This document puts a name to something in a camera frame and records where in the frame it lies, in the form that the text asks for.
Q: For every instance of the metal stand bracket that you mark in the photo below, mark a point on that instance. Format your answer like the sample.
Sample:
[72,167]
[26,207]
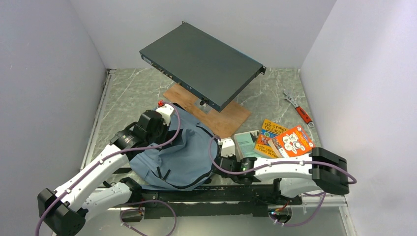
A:
[202,106]

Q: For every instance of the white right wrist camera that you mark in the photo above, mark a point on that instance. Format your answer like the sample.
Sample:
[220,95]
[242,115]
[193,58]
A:
[227,147]

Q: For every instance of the brown wooden board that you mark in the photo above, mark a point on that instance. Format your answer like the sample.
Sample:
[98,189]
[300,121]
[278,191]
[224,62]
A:
[224,123]

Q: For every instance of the yellow treehouse book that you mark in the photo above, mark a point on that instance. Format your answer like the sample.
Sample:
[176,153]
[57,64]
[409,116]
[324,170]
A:
[269,130]

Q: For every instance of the teal paperback book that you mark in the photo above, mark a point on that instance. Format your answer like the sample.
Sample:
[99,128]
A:
[245,144]

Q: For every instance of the aluminium frame rail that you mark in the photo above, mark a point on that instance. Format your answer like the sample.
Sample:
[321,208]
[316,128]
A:
[106,87]

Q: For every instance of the blue student backpack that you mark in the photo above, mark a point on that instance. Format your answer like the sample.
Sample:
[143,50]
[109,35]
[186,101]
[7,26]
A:
[182,165]

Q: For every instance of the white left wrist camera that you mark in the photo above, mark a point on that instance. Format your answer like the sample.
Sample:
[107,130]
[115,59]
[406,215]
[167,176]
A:
[166,110]

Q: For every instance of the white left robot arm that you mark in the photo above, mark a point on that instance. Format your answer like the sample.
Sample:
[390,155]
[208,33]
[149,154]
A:
[66,209]

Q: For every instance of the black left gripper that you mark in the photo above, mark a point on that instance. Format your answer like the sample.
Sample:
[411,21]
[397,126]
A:
[165,129]

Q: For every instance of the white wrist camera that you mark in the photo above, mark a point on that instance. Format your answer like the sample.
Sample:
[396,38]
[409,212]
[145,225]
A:
[227,147]
[166,110]

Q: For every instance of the orange cartoon book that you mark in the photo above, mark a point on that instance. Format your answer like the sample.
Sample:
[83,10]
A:
[291,143]

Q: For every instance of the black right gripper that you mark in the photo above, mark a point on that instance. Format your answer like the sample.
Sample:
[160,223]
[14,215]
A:
[231,157]

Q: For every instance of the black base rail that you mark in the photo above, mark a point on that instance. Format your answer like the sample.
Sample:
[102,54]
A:
[210,200]

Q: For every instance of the dark teal rack server unit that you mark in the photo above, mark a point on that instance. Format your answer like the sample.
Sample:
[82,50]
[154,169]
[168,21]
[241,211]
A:
[206,67]

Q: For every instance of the red handled adjustable wrench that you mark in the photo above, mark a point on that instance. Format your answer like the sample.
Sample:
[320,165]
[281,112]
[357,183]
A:
[302,113]

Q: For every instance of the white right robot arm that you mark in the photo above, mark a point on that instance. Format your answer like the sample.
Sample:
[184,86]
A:
[318,170]

